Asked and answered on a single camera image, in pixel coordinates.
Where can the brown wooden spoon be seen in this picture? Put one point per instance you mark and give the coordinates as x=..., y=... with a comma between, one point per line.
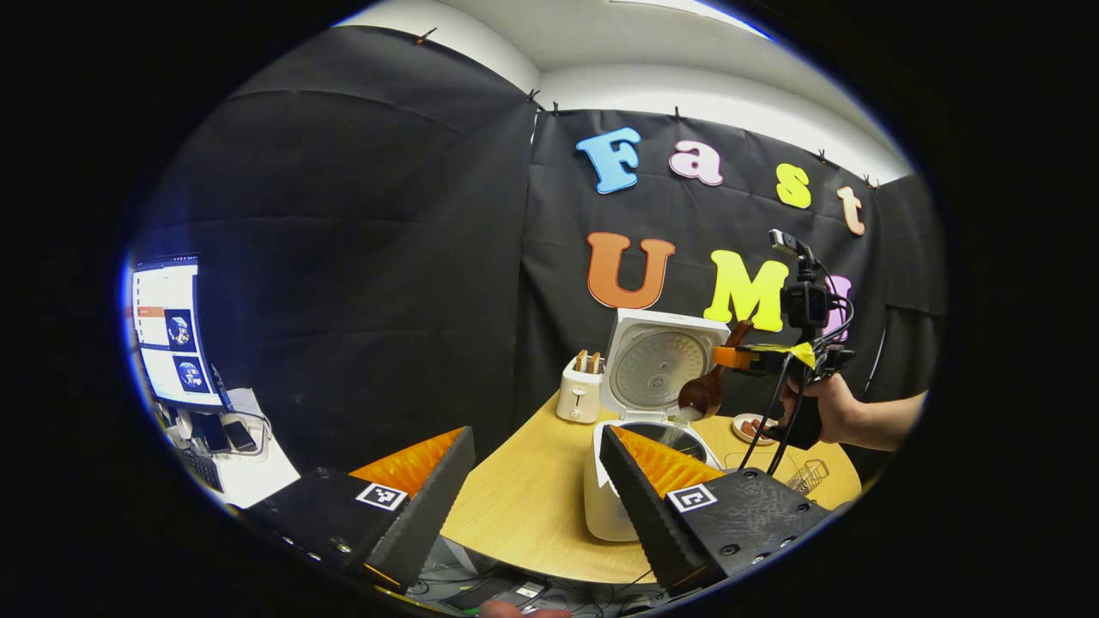
x=700, y=395

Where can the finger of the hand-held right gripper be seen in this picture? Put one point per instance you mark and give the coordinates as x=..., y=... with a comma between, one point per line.
x=738, y=358

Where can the computer monitor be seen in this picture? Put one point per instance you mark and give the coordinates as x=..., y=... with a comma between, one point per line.
x=176, y=335

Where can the white round plate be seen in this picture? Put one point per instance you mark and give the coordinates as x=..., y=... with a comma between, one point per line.
x=737, y=429

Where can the white toaster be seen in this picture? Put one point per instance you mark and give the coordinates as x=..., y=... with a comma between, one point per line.
x=577, y=399

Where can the clear plastic tray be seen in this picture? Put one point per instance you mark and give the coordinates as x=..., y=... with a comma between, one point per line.
x=755, y=463

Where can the white rice cooker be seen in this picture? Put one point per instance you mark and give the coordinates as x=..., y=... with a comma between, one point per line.
x=652, y=369

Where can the white side desk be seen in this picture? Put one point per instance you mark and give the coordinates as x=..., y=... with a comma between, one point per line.
x=258, y=472

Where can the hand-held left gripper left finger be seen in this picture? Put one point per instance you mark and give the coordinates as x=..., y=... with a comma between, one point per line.
x=429, y=515

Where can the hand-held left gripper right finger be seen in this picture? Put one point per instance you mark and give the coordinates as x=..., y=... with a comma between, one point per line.
x=648, y=515

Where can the black smartphone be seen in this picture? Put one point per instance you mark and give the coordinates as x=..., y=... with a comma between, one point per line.
x=239, y=435

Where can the black keyboard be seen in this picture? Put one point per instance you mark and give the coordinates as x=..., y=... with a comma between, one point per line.
x=202, y=470

